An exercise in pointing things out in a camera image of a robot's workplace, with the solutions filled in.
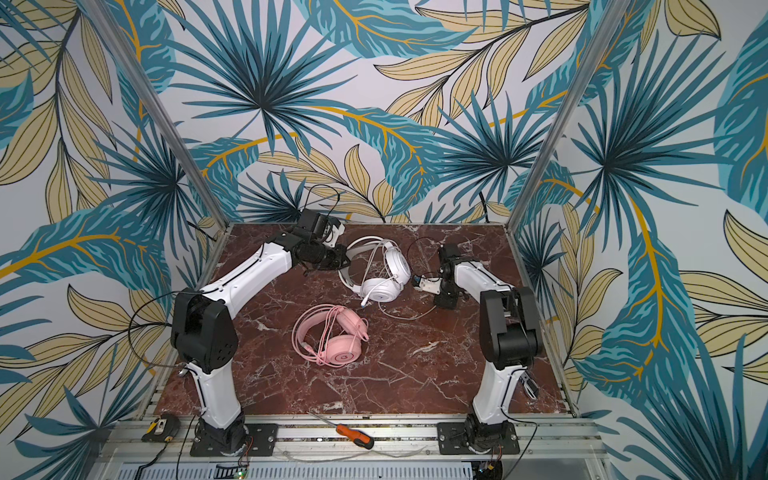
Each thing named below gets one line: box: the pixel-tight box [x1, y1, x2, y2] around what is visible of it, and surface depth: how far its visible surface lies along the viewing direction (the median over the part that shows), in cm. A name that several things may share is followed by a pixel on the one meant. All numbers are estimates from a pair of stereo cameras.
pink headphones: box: [292, 304, 369, 366], surface depth 86 cm
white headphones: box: [338, 236, 412, 307], surface depth 77 cm
